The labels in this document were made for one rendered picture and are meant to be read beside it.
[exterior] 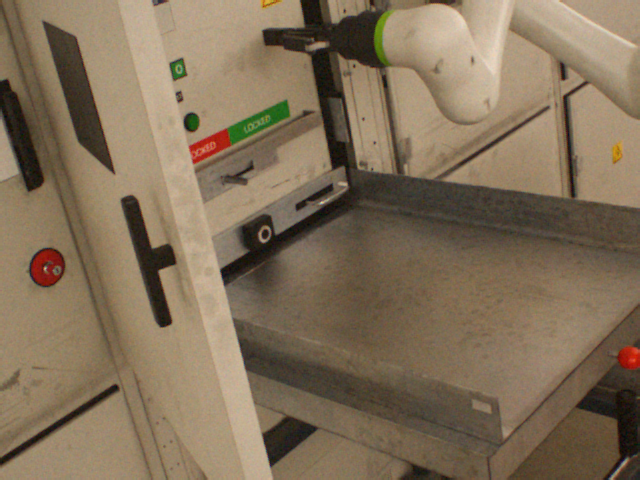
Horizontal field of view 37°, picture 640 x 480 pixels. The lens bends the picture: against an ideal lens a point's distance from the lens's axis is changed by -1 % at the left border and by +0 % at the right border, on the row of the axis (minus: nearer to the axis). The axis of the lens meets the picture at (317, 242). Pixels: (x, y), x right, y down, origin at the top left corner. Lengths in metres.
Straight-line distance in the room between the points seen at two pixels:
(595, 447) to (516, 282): 1.08
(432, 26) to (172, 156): 0.71
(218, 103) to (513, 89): 0.88
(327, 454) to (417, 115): 0.74
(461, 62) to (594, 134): 1.25
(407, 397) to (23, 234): 0.60
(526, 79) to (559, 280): 0.93
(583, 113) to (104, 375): 1.56
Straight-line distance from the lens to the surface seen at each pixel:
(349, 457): 2.12
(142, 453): 1.71
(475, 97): 1.58
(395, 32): 1.54
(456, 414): 1.24
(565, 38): 1.99
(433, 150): 2.12
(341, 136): 1.93
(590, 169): 2.75
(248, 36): 1.78
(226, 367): 0.98
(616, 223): 1.67
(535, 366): 1.36
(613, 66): 1.99
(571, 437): 2.63
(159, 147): 0.88
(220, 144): 1.74
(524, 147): 2.43
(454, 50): 1.52
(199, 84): 1.70
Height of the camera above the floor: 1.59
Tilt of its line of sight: 24 degrees down
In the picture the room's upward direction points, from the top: 12 degrees counter-clockwise
